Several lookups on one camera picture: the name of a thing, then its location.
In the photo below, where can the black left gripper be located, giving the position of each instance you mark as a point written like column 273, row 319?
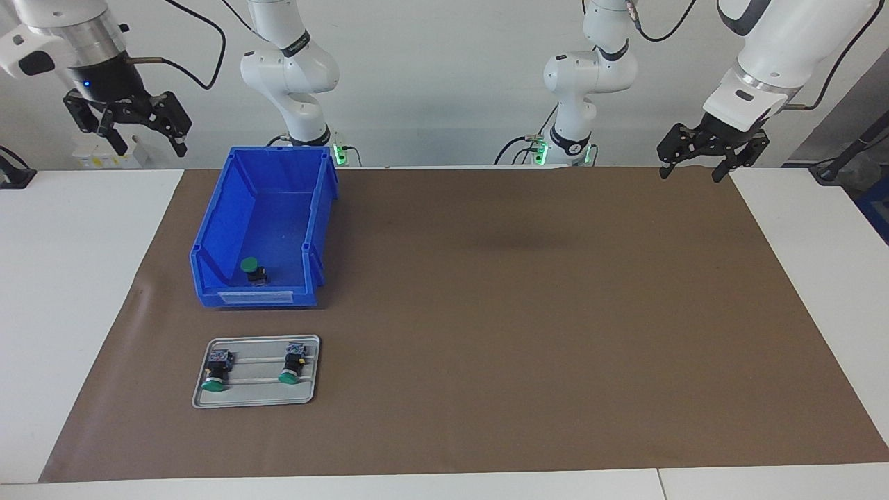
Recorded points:
column 729, row 139

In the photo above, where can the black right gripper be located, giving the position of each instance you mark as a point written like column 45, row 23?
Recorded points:
column 111, row 87

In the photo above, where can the green push button switch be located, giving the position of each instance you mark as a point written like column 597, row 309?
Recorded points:
column 292, row 361
column 219, row 364
column 248, row 264

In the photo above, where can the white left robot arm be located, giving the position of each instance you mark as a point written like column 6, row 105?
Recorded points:
column 785, row 42

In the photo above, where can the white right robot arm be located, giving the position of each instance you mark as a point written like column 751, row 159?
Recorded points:
column 288, row 69

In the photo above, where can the white box yellow label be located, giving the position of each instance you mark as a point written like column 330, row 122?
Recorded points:
column 97, row 160

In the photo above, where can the black stand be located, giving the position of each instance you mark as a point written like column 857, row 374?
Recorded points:
column 830, row 170

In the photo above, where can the black table clamp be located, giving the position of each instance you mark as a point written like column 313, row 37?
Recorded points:
column 14, row 177

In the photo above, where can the blue plastic storage bin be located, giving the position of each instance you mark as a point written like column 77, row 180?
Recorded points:
column 278, row 194

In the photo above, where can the blue crate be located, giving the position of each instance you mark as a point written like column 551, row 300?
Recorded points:
column 876, row 208

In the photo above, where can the brown table mat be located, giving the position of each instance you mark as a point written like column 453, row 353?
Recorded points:
column 486, row 347

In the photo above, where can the grey metal tray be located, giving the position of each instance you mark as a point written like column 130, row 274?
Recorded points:
column 264, row 396

